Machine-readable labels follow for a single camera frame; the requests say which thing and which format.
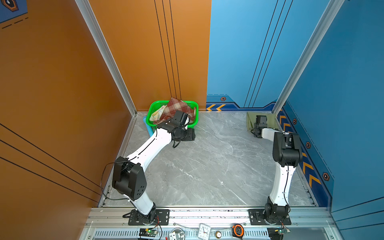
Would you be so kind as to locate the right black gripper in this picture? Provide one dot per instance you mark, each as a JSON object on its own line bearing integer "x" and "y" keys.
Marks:
{"x": 255, "y": 126}

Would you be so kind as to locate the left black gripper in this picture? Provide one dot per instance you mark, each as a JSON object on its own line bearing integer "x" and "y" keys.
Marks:
{"x": 190, "y": 134}

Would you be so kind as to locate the olive green skirt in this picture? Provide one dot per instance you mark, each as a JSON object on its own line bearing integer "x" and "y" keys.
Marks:
{"x": 251, "y": 120}

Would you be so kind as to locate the red plaid skirt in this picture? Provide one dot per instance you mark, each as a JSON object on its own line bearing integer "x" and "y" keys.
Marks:
{"x": 173, "y": 106}

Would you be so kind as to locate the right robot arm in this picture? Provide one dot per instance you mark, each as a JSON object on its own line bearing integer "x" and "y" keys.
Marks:
{"x": 287, "y": 154}

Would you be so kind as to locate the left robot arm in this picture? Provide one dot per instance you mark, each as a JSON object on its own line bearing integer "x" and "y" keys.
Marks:
{"x": 129, "y": 177}

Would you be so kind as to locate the cream yellow cloth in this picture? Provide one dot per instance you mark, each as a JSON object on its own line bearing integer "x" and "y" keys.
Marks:
{"x": 156, "y": 115}

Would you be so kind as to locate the light blue tube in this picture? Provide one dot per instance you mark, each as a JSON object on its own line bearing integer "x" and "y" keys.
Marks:
{"x": 149, "y": 128}

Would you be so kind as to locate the green plastic basket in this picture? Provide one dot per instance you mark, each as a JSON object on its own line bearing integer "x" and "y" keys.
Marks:
{"x": 158, "y": 104}

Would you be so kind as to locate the white power plug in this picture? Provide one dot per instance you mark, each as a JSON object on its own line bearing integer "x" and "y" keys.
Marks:
{"x": 177, "y": 234}

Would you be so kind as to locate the green circuit board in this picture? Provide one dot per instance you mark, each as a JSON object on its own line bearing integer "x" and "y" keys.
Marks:
{"x": 148, "y": 234}

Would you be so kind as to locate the right small circuit board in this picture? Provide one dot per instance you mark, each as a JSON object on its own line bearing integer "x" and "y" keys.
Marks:
{"x": 283, "y": 231}

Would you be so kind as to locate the orange black tape measure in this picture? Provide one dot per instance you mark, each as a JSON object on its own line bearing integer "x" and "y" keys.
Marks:
{"x": 238, "y": 231}

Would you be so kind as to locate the white square clock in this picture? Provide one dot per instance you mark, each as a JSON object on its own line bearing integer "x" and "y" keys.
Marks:
{"x": 204, "y": 232}

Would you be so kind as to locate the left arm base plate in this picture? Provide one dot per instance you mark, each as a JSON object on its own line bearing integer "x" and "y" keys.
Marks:
{"x": 158, "y": 216}

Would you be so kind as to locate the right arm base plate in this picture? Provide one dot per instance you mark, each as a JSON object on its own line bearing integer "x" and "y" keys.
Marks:
{"x": 258, "y": 217}

